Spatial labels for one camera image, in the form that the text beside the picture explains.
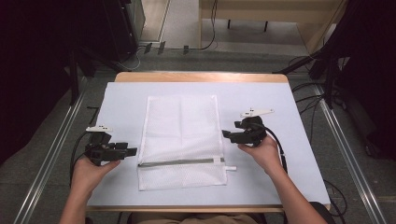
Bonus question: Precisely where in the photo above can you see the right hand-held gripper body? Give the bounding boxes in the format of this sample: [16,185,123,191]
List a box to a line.
[234,107,276,147]

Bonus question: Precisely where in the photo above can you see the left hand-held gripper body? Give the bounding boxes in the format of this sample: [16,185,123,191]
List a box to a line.
[83,125,129,167]

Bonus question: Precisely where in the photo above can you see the white mesh laundry bag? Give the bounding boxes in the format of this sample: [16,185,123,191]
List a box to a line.
[136,94,237,191]

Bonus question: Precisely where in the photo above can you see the person's right hand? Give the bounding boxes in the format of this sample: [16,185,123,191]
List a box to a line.
[237,134,287,175]

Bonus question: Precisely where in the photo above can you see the person's left hand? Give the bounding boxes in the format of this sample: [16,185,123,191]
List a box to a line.
[70,154,121,198]

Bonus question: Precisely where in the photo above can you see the white table mat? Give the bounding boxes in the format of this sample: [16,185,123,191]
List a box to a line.
[87,81,332,207]

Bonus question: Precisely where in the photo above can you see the black metal stand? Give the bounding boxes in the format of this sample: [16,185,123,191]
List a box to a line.
[67,46,132,106]
[273,46,347,110]

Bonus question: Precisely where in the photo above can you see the black curtain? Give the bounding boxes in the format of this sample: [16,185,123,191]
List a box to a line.
[323,0,396,161]
[0,0,110,166]

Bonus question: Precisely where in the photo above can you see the black cabinet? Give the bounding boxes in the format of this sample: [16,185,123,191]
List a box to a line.
[102,0,147,62]

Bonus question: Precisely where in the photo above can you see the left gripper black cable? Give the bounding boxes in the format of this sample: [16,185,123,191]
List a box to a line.
[68,131,94,188]

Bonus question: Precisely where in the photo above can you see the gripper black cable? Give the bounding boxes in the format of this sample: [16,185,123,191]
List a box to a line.
[68,131,94,188]
[253,122,290,175]

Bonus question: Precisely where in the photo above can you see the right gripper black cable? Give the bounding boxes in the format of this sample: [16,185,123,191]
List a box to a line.
[253,122,290,175]

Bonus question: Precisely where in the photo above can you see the metal floor rail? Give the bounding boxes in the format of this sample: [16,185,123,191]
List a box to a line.
[12,78,90,224]
[312,83,389,224]

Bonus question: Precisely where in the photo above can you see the black floor cables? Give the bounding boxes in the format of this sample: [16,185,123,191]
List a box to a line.
[288,55,349,144]

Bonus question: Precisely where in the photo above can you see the hanging black cable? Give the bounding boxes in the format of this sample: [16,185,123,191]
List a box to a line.
[199,0,219,51]

